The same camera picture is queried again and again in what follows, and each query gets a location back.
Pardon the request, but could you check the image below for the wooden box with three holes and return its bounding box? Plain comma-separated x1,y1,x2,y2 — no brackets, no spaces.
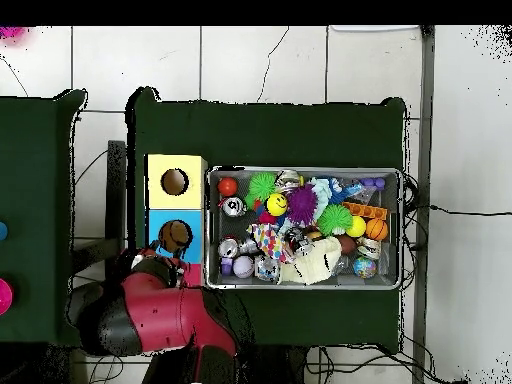
143,153,209,288

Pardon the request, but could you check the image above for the silver mesh bin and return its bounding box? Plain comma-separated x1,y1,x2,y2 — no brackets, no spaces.
204,166,402,291

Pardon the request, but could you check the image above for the yellow smiley ball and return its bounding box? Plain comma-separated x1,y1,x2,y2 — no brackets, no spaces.
265,193,289,218

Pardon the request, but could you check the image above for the crushed black can silver lid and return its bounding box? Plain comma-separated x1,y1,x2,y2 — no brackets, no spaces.
218,194,248,218

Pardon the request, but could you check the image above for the white cloth with coloured dots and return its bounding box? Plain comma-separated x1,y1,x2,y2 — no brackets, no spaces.
245,222,295,263

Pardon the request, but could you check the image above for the red ball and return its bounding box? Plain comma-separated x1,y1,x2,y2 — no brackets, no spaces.
216,176,239,198

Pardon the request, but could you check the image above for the crushed red can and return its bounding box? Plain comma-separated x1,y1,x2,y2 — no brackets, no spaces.
217,237,240,260

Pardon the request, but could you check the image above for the purple spiky rubber toy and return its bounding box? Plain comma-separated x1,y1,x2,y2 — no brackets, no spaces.
285,183,319,226

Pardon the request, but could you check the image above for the white baseball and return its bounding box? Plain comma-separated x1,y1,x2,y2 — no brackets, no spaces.
232,255,256,280

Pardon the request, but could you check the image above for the dark green table cloth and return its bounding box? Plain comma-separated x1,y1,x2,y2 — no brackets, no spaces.
0,89,91,347
126,86,407,353

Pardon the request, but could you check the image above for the orange basketball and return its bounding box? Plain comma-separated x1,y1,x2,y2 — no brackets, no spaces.
364,218,389,242

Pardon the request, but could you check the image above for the pink round object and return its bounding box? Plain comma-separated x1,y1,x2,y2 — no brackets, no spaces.
0,277,14,317

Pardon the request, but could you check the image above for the green stringy puffer ball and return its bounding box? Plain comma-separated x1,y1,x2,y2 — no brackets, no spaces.
244,172,279,208

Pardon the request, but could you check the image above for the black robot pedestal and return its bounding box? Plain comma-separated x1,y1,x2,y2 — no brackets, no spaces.
239,345,310,384

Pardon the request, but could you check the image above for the black cable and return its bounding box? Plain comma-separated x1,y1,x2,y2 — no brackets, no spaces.
429,204,512,217

